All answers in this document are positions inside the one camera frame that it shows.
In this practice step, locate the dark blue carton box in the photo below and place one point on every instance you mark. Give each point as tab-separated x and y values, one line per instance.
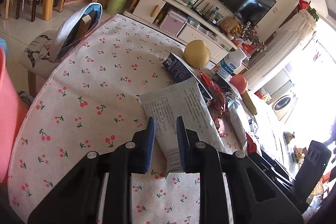
180	71

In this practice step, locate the washing machine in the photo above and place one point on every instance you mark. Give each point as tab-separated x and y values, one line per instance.
284	105

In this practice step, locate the cherry print tablecloth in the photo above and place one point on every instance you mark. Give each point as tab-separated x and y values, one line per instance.
91	103

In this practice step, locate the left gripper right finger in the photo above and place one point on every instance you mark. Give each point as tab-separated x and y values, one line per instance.
255	198

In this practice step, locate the red patterned snack packet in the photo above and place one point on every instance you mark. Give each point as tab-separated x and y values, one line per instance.
220	126

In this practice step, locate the yellow banana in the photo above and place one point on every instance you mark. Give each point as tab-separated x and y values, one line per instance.
248	102

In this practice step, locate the green waste bin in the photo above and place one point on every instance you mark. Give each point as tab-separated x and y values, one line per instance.
116	6

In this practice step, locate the red milk tea packet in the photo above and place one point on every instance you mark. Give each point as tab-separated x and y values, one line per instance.
217	93

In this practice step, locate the yellow round pear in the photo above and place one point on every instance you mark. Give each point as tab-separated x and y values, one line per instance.
197	54

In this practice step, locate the white blue milk bottle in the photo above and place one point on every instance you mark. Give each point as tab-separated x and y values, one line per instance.
230	62

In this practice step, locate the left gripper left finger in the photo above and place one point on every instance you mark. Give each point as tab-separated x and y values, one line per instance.
99	183

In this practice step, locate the pink plastic trash bucket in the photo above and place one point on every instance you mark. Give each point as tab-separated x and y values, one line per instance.
12	114

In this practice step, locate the white tv cabinet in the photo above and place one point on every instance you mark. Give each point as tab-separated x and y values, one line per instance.
152	12

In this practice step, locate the red apple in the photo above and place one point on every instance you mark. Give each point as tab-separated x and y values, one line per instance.
239	82

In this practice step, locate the pink storage box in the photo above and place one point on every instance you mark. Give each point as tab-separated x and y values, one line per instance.
173	22

